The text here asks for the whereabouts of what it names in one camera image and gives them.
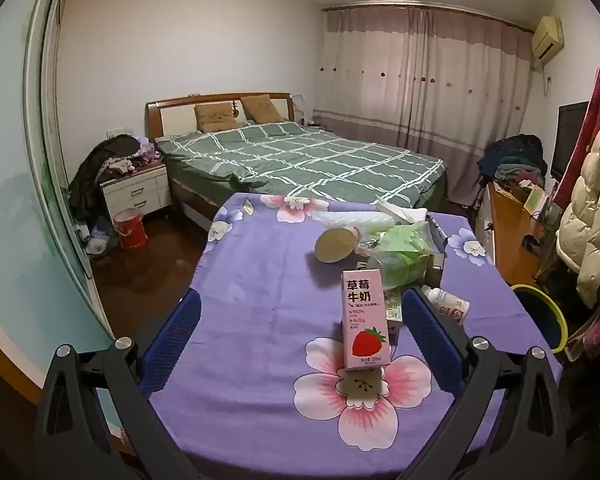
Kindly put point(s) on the wooden bed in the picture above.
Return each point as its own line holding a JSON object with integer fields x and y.
{"x": 180, "y": 117}

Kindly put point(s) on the white wall socket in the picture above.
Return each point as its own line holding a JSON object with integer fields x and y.
{"x": 117, "y": 133}

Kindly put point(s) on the printed paper cup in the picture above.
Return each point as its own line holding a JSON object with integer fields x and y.
{"x": 332, "y": 246}

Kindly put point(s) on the clear bottle with green label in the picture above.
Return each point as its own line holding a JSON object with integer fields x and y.
{"x": 395, "y": 270}

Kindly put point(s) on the purple floral tablecloth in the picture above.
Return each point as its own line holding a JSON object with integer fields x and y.
{"x": 260, "y": 285}

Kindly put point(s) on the white bedside table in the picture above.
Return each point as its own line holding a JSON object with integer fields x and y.
{"x": 135, "y": 192}

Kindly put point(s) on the wooden low cabinet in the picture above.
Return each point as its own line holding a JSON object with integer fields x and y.
{"x": 510, "y": 225}

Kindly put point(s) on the green checked duvet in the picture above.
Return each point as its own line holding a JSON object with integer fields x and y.
{"x": 305, "y": 160}

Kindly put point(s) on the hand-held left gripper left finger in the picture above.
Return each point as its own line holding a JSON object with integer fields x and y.
{"x": 175, "y": 340}

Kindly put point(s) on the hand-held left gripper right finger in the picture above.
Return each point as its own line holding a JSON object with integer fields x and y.
{"x": 430, "y": 340}

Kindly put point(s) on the pile of folded clothes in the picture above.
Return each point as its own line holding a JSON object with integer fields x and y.
{"x": 515, "y": 157}

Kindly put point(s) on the glass sliding wardrobe door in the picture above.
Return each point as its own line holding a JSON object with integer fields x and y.
{"x": 10, "y": 210}

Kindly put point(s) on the green plastic bag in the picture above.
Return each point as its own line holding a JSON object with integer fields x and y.
{"x": 405, "y": 240}

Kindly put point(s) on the beige air conditioner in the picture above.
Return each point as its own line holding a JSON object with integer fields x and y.
{"x": 547, "y": 37}

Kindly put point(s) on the brown embroidered pillow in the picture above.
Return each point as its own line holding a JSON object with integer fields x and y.
{"x": 215, "y": 117}
{"x": 261, "y": 108}

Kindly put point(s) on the small white box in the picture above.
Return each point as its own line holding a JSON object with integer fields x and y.
{"x": 394, "y": 310}

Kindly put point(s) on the white tissue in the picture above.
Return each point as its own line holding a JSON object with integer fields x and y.
{"x": 400, "y": 212}

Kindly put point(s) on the pile of small clothes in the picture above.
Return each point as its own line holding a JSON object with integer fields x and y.
{"x": 140, "y": 157}

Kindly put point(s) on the pink and white curtain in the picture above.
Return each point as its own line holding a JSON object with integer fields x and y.
{"x": 430, "y": 85}

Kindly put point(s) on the dark jacket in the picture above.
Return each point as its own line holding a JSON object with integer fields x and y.
{"x": 95, "y": 170}

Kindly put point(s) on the yellow rimmed dark bin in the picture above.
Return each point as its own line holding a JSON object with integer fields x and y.
{"x": 545, "y": 310}

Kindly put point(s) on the white foam net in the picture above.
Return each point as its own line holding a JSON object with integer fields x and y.
{"x": 345, "y": 220}

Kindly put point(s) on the black television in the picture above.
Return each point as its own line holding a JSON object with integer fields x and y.
{"x": 570, "y": 140}

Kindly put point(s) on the pink strawberry milk carton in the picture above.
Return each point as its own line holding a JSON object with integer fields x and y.
{"x": 362, "y": 310}

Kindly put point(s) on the white plastic bottle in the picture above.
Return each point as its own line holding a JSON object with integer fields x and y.
{"x": 447, "y": 305}

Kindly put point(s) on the wooden curtain rail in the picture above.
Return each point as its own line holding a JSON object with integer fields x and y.
{"x": 380, "y": 7}

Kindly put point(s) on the red bucket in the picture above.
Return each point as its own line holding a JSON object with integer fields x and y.
{"x": 130, "y": 232}

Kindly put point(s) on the dark tissue packet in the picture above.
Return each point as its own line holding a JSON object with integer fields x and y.
{"x": 437, "y": 235}

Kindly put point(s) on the white puffer jacket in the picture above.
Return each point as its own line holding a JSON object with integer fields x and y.
{"x": 595, "y": 210}

